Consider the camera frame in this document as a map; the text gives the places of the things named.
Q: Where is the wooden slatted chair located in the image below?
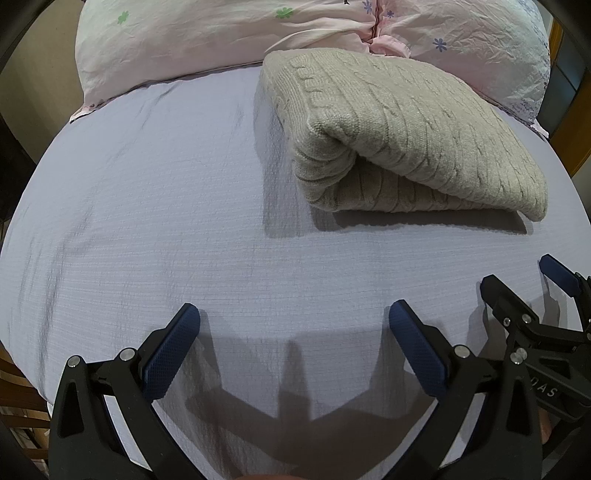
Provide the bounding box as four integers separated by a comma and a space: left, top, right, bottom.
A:
0, 344, 51, 464

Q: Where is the lavender bed sheet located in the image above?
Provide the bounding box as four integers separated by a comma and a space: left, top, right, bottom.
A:
0, 64, 591, 480

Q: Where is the pink floral pillow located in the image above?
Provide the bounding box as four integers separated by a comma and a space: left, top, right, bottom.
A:
69, 0, 553, 136

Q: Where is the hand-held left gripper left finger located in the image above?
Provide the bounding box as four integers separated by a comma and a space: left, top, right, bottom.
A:
48, 303, 206, 480

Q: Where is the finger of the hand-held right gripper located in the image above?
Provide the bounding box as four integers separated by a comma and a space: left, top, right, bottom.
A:
479, 274, 546, 344
538, 253, 591, 302

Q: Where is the wooden headboard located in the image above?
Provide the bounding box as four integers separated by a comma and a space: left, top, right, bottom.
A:
546, 21, 591, 182

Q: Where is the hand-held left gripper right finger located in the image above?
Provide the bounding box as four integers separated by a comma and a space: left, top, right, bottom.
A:
389, 299, 544, 480

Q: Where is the beige cable-knit sweater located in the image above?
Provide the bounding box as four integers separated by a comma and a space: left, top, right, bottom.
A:
260, 47, 549, 221

